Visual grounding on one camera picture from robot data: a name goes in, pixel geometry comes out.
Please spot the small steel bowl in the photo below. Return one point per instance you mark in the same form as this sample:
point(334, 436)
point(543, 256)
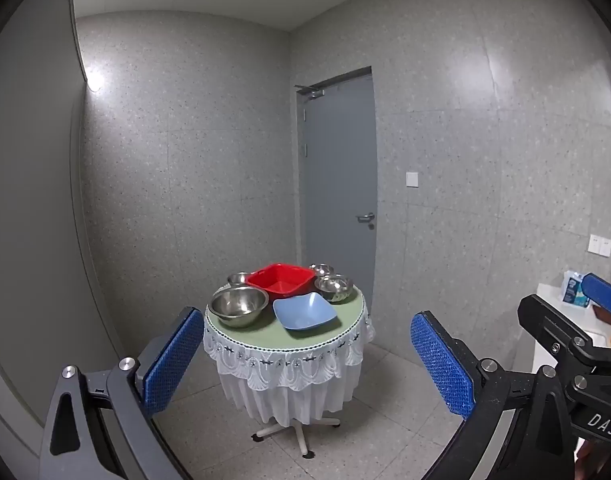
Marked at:
point(237, 278)
point(321, 269)

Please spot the round table with lace cloth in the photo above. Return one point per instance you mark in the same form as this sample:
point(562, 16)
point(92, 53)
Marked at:
point(285, 360)

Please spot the person's right hand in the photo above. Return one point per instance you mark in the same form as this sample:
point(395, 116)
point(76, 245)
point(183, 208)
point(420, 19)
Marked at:
point(583, 460)

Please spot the blue square plastic bowl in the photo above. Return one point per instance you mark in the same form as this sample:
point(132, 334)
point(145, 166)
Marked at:
point(304, 312)

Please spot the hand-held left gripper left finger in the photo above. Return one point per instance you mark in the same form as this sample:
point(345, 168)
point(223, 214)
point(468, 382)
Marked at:
point(168, 360)

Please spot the white double wall socket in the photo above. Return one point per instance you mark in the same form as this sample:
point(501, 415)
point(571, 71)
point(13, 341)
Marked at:
point(599, 245)

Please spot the white counter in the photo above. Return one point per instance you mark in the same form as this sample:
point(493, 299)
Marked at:
point(548, 300)

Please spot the white table base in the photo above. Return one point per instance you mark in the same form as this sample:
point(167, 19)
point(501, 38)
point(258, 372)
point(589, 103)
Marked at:
point(298, 432)

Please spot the blue and white tissue pack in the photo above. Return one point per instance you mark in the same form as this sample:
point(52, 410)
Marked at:
point(573, 287)

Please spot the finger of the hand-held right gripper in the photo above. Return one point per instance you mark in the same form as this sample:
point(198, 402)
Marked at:
point(603, 292)
point(555, 325)

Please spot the medium steel bowl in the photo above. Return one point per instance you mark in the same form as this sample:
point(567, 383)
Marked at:
point(334, 286)

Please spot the white wall switch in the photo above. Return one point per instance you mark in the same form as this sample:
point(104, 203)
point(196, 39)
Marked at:
point(412, 179)

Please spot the grey door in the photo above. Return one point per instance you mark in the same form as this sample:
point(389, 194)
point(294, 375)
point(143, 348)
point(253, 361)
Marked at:
point(338, 185)

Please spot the red square plastic basin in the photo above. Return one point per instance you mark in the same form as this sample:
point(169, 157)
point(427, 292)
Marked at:
point(280, 280)

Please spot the metal door closer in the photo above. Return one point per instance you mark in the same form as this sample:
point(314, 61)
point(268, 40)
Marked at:
point(310, 92)

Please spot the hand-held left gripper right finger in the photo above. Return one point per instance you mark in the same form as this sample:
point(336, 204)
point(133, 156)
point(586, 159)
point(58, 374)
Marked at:
point(440, 360)

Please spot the brown box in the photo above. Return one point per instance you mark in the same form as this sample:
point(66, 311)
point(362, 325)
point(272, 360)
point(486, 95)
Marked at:
point(605, 314)

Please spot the large steel bowl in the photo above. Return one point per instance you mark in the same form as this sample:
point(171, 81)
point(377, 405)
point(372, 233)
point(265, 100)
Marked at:
point(238, 306)

